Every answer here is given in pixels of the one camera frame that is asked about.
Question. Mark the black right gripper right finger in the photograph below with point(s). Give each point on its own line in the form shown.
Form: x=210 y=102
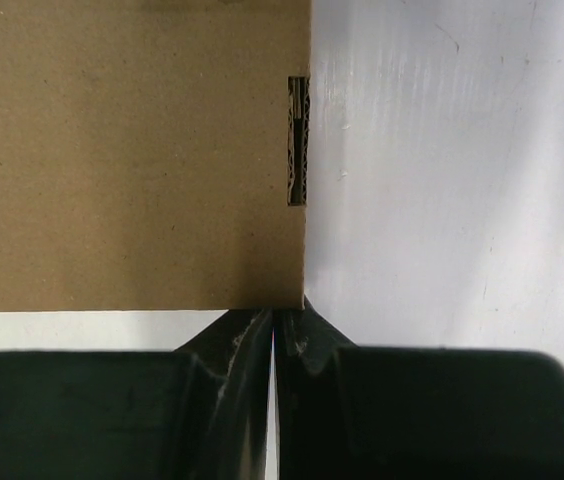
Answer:
x=346 y=411

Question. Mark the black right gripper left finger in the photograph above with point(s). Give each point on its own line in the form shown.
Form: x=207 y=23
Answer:
x=196 y=412

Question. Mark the brown cardboard box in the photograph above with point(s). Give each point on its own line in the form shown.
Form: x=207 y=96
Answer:
x=153 y=154

